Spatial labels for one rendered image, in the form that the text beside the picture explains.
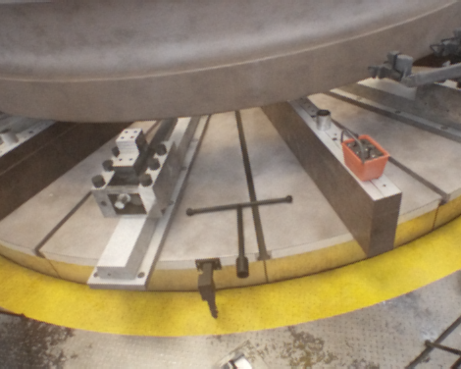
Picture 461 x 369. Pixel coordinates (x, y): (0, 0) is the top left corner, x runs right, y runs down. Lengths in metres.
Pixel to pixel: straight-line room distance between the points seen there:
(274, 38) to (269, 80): 0.22
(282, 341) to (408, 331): 0.62
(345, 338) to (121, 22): 1.96
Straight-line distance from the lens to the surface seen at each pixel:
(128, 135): 2.17
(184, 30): 2.12
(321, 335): 2.11
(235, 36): 2.11
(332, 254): 2.23
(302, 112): 2.38
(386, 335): 2.14
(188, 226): 2.25
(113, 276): 2.06
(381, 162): 1.79
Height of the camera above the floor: 1.84
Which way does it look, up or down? 38 degrees down
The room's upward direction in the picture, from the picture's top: 10 degrees counter-clockwise
